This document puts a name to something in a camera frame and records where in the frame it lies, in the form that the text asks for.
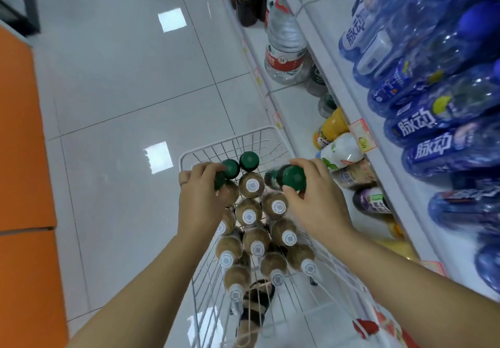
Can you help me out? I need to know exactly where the yellow juice bottle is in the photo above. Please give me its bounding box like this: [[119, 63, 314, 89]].
[[312, 108, 351, 150]]

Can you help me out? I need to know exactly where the white green-label juice bottle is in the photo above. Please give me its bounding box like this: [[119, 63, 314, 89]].
[[315, 132, 365, 172]]

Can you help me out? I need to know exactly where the person's left black sandal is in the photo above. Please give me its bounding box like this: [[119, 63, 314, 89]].
[[239, 280, 276, 329]]

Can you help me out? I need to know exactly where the person's left leg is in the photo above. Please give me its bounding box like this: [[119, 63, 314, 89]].
[[236, 281, 274, 348]]

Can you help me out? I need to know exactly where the orange panelled display rack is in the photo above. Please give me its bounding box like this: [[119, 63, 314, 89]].
[[0, 25, 70, 348]]

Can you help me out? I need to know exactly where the person's right hand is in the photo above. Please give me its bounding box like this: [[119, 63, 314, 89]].
[[282, 157, 354, 245]]

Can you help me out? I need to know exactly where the red yellow price tag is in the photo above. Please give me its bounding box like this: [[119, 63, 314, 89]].
[[420, 259, 448, 278], [348, 118, 379, 153]]

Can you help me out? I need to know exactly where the row of blue drink bottles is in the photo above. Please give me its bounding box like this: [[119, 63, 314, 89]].
[[337, 0, 500, 294]]

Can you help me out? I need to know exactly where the black low display stand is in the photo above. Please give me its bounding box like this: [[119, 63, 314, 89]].
[[0, 0, 41, 36]]

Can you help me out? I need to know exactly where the red white drink carton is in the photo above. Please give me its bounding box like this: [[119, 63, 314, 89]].
[[371, 301, 421, 348]]

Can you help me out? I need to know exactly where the person's right forearm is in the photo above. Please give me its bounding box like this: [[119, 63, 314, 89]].
[[332, 228, 500, 348]]

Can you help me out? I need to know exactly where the dark grey drink bottle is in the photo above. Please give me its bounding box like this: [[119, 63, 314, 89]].
[[317, 92, 339, 120], [304, 64, 329, 97]]

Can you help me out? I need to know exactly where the red-handled white wire cart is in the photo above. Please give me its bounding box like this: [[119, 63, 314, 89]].
[[178, 126, 419, 348]]

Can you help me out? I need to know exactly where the store shelving unit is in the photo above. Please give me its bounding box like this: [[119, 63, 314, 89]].
[[207, 0, 500, 305]]

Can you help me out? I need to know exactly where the purple juice bottle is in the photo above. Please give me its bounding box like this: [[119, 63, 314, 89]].
[[352, 187, 393, 216]]

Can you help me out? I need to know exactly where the person's left hand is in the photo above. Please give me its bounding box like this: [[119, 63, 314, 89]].
[[178, 161, 231, 239]]

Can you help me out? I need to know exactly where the bunch of white-capped tan bottles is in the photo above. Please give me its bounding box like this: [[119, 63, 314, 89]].
[[215, 171, 319, 302]]

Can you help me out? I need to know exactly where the large water bottle red label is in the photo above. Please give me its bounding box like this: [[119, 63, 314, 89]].
[[264, 0, 309, 85]]

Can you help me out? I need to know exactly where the person's left forearm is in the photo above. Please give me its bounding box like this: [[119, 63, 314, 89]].
[[66, 230, 219, 348]]

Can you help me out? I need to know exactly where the row of Starbucks bottles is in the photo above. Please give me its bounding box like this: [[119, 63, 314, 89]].
[[221, 151, 260, 179]]

